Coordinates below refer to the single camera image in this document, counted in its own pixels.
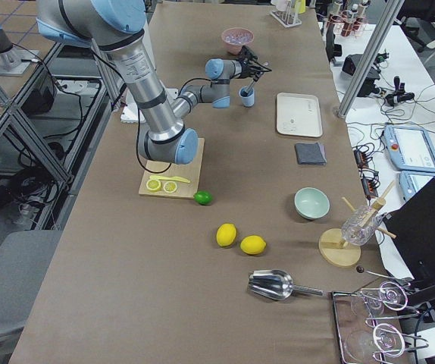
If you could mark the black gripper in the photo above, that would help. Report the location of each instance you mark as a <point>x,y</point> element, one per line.
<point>245,70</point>

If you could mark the steel muddler black tip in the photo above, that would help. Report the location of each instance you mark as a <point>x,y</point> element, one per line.
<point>251,85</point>

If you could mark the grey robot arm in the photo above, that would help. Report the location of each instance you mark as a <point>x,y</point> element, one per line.
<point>117,28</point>

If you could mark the light blue plastic cup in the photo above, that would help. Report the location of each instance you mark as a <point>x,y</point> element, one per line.
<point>247,96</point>

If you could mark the clear ice cube pile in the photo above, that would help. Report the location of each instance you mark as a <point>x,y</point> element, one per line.
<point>238,36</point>

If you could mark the wooden cup stand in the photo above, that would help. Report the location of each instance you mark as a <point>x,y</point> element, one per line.
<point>336,250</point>

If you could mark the steel ice scoop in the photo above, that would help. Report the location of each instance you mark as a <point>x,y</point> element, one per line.
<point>277,284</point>

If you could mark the pink bowl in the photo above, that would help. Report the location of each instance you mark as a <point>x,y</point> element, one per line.
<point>234,49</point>

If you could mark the cream rabbit tray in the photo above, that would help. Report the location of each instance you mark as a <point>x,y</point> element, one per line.
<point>298,115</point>

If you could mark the grey folded cloth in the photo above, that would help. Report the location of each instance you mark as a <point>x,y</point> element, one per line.
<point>310,154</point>

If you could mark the bamboo cutting board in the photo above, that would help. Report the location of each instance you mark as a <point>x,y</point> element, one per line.
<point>184,190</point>

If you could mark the green lime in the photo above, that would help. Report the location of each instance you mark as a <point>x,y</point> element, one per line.
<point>203,198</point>

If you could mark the mint green bowl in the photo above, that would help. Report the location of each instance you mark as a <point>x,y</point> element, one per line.
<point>311,203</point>

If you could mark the lemon slice lower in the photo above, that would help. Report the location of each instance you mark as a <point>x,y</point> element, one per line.
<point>170,186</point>

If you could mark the lemon slice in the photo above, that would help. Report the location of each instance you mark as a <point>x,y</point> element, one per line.
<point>170,186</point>
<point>153,185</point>

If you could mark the yellow plastic knife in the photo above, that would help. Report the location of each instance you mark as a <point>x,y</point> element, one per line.
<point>171,178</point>

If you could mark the lemon slice upper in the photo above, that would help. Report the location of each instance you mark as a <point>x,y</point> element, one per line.
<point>153,185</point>

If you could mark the yellow lemon upper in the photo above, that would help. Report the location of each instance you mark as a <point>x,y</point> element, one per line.
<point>226,234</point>

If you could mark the yellow lemon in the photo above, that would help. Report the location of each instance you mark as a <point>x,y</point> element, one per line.
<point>253,245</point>
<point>226,234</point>

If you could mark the teach pendant far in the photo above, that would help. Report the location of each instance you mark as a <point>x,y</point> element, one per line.
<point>409,148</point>

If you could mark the teach pendant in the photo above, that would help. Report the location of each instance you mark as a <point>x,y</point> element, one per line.
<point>410,182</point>
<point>409,148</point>

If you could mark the yellow lemon lower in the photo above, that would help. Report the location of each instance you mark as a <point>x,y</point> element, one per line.
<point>253,245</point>

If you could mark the clear glass on stand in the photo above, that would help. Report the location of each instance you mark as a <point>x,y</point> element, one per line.
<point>361,225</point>

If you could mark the teach pendant near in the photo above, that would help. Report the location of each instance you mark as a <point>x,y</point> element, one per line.
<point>410,182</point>

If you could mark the black monitor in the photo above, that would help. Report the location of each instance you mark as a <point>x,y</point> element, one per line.
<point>414,227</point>

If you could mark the black metal glass rack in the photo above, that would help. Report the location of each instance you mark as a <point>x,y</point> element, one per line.
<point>381,324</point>

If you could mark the white wire cup rack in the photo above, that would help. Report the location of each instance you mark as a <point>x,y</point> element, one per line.
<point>286,12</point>

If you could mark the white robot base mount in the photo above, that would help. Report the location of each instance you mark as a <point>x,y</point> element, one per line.
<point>130,113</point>

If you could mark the aluminium frame post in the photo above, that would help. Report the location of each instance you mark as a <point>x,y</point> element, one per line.
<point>376,40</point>

